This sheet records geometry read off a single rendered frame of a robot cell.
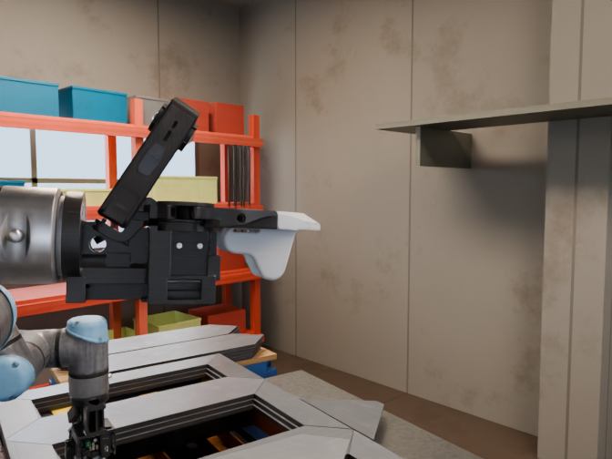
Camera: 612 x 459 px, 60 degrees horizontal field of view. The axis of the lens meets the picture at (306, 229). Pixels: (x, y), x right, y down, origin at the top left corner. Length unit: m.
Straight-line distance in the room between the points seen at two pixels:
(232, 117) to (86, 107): 1.23
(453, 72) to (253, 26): 2.24
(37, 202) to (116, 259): 0.07
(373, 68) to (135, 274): 3.77
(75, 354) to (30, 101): 2.70
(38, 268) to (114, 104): 3.48
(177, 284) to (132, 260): 0.04
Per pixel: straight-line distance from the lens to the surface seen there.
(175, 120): 0.44
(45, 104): 3.71
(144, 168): 0.44
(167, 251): 0.42
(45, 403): 1.83
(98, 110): 3.83
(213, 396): 1.68
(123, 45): 4.79
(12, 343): 1.02
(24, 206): 0.43
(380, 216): 3.99
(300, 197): 4.58
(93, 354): 1.13
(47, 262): 0.43
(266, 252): 0.45
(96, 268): 0.44
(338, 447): 1.37
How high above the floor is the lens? 1.47
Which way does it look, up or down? 4 degrees down
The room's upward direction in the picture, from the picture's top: straight up
